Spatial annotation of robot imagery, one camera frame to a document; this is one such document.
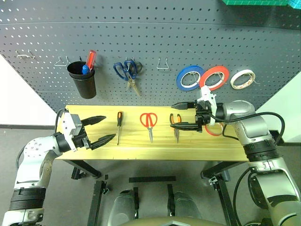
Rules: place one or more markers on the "silver robot foot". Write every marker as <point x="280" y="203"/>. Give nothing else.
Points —
<point x="123" y="204"/>
<point x="187" y="204"/>

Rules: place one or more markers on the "narrow black floor strip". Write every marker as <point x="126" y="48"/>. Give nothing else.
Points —
<point x="136" y="197"/>
<point x="170" y="197"/>

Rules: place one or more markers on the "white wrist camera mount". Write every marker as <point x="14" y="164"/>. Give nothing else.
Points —
<point x="67" y="127"/>
<point x="208" y="94"/>

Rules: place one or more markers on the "silver left robot foot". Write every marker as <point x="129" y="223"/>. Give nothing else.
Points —
<point x="123" y="204"/>

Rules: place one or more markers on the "green plastic crate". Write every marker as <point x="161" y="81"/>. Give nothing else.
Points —
<point x="254" y="2"/>

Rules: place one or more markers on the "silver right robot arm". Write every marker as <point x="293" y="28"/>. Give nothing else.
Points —
<point x="254" y="127"/>

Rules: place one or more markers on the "white tape roll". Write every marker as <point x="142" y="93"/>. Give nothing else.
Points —
<point x="232" y="81"/>

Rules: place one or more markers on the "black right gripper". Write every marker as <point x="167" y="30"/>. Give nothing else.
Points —
<point x="202" y="117"/>

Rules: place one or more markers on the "blue tape roll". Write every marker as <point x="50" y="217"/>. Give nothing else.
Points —
<point x="179" y="81"/>

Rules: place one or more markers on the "red tape roll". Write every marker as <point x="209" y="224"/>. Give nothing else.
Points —
<point x="216" y="68"/>
<point x="211" y="134"/>

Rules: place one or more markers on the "grey metal pegboard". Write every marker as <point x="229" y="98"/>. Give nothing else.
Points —
<point x="150" y="35"/>

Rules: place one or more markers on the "silver right robot foot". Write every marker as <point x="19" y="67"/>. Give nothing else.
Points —
<point x="187" y="204"/>

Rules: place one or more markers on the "black plastic cup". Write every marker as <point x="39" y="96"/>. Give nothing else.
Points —
<point x="84" y="87"/>

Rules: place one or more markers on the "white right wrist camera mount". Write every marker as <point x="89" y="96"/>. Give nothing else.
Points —
<point x="208" y="94"/>

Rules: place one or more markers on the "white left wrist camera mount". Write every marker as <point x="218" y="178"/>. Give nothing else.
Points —
<point x="67" y="127"/>

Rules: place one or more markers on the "dark olive robot torso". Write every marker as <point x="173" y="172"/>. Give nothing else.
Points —
<point x="169" y="222"/>

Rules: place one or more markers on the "teal plastic crate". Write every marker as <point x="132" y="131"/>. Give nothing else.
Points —
<point x="295" y="3"/>

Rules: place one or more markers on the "black metal table leg frame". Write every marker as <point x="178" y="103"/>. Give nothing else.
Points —
<point x="89" y="168"/>
<point x="221" y="168"/>

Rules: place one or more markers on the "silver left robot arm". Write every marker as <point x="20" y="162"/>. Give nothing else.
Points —
<point x="35" y="150"/>

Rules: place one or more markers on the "wide black floor tape strip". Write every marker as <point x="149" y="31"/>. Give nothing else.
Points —
<point x="152" y="179"/>

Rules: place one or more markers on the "orange and black pliers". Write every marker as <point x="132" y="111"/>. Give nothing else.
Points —
<point x="176" y="135"/>

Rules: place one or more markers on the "orange and black screwdriver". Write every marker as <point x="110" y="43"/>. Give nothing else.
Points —
<point x="120" y="117"/>

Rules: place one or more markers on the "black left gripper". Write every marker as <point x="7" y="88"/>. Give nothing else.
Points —
<point x="81" y="141"/>

